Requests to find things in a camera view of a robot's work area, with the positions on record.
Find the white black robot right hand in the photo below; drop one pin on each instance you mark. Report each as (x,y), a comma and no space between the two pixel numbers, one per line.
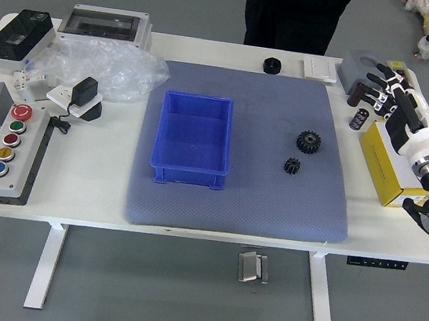
(420,132)

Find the big black gear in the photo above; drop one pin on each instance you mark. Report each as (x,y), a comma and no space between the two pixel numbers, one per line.
(308,142)

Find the small black gear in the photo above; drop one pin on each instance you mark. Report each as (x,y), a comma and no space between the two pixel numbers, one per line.
(292,166)

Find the yellow white cardboard box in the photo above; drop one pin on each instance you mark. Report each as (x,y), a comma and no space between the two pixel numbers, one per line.
(380,166)

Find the blue plastic box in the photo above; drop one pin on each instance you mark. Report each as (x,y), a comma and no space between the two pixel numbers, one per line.
(193,138)

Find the distribution box with clear lid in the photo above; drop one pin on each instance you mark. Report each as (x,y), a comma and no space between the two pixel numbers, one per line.
(102,25)

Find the grey five-button control box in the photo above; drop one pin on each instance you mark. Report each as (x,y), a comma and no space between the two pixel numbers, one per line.
(9,153)

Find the black cylindrical capacitor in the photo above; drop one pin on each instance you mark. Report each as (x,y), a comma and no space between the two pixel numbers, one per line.
(358,119)

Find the brown cylindrical capacitor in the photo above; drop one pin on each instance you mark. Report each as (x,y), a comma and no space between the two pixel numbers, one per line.
(356,95)

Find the grey block with round hole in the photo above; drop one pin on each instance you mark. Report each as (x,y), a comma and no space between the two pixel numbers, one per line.
(353,70)

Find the black table control panel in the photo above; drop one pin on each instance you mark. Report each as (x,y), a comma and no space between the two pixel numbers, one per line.
(377,264)

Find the black round knob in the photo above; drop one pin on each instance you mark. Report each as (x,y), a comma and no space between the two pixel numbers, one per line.
(272,66)

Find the person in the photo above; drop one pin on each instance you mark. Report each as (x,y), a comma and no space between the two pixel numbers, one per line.
(297,13)

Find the grey-blue foam mat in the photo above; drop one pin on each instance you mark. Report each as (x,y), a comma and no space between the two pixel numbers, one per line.
(256,205)

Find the white table leg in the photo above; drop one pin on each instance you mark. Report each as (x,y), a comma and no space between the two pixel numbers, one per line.
(44,265)
(323,297)

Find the clear plastic bag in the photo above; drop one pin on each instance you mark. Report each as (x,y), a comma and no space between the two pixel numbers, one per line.
(124,67)

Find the black power adapter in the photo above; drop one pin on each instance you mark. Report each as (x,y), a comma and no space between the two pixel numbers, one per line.
(84,90)

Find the small white connector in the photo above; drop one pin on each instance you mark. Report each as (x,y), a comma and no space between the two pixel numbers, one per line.
(25,79)

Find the beige switch box red button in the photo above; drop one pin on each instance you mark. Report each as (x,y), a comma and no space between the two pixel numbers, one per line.
(399,66)

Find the white wall switch panel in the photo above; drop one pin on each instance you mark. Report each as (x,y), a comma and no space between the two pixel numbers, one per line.
(320,68)

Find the metal bracket on floor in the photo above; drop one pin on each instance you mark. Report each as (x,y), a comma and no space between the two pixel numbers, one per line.
(250,267)

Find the black white enclosure box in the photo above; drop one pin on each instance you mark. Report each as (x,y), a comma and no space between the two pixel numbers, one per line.
(19,37)

